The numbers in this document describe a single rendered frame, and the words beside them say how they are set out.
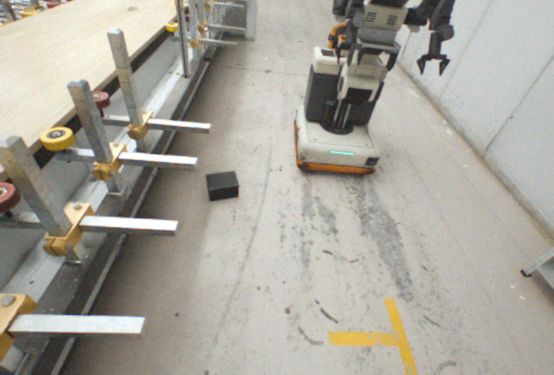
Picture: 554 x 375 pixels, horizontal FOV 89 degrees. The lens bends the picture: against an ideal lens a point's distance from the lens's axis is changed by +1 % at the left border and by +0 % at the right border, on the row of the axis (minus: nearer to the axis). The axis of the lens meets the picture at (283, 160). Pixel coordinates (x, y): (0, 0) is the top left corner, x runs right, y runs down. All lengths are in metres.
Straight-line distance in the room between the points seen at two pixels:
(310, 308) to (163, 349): 0.70
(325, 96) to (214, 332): 1.67
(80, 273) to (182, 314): 0.74
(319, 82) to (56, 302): 1.86
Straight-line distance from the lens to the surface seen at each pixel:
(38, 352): 0.92
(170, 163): 1.00
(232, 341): 1.55
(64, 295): 0.96
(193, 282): 1.67
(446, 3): 1.68
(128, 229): 0.87
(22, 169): 0.75
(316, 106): 2.26
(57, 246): 0.89
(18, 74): 1.58
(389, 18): 1.85
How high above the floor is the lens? 1.48
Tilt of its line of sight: 40 degrees down
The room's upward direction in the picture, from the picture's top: 9 degrees clockwise
